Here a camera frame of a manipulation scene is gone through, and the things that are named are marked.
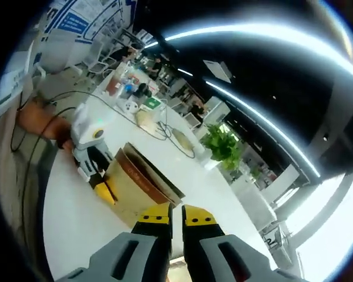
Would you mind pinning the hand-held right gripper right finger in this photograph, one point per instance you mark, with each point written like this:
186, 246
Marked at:
241, 258

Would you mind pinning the ceiling air vent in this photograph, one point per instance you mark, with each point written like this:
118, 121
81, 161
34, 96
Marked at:
217, 70

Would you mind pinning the green white box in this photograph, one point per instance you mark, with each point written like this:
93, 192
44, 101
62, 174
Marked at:
151, 104

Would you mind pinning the clear plastic bag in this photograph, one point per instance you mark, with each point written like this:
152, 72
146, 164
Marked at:
146, 119

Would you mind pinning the short ceiling light strip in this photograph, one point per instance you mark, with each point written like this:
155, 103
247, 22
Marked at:
185, 72
151, 44

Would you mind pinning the white mesh chair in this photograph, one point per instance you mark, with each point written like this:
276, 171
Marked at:
95, 58

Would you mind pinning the potted green plant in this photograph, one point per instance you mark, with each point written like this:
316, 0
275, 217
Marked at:
223, 144

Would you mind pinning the person's left hand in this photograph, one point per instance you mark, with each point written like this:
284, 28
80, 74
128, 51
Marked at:
65, 144

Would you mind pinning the blue white wall poster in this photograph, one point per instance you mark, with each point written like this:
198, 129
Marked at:
85, 20

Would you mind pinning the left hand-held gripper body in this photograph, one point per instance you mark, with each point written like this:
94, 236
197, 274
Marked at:
85, 132

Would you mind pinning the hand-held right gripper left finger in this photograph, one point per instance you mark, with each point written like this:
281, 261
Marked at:
117, 255

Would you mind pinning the gold mask box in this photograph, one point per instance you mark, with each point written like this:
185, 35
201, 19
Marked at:
129, 188

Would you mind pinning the small green plant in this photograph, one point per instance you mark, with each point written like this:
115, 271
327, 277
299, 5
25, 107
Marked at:
256, 171

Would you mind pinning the person's beige shirt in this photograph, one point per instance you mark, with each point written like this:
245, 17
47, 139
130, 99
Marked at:
9, 176

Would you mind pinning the long ceiling light strip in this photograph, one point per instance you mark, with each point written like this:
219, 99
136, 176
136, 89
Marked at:
267, 32
267, 120

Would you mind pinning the white game controller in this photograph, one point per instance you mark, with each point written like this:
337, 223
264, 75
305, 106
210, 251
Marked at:
131, 107

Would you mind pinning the white table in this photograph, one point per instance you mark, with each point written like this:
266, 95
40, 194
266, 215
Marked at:
76, 220

